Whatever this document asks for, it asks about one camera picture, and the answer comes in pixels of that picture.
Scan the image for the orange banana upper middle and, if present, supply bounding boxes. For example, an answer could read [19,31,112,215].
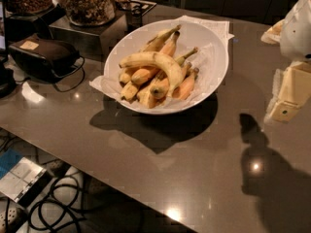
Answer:
[160,31,180,56]

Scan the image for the blue object on floor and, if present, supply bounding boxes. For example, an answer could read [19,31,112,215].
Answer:
[0,149,22,179]

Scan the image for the green-stemmed yellow banana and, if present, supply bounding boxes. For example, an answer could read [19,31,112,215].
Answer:
[175,48,198,66]

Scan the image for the orange banana under curved one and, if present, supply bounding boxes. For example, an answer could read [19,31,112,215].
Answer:
[131,67,159,85]

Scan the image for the black VR headset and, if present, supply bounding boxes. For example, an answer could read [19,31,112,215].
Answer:
[9,34,82,83]

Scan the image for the small yellow banana left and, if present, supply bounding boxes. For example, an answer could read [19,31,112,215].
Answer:
[121,82,140,101]

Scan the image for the white paper liner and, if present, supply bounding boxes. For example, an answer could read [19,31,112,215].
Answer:
[88,15,235,113]

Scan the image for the metal stand block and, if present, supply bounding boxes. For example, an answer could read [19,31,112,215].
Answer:
[50,11,127,61]

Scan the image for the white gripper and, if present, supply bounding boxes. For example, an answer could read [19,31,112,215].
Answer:
[261,0,311,122]

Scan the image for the large curved yellow banana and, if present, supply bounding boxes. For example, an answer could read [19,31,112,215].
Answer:
[119,51,184,97]

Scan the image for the top yellow banana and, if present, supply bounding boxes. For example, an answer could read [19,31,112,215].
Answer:
[139,24,181,52]

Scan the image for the orange banana right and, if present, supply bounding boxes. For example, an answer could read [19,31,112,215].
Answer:
[173,68,199,100]

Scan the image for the silver box on floor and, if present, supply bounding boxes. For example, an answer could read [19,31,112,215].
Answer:
[0,157,49,207]

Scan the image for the white bowl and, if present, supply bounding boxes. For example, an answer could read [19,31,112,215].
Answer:
[103,18,230,116]

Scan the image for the glass jar of granola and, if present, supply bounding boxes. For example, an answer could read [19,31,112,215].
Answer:
[60,0,116,26]

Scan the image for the black headset cable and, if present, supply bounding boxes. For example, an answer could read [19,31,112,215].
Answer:
[52,55,86,93]

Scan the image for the black cable on floor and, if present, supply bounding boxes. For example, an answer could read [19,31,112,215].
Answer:
[27,173,88,233]

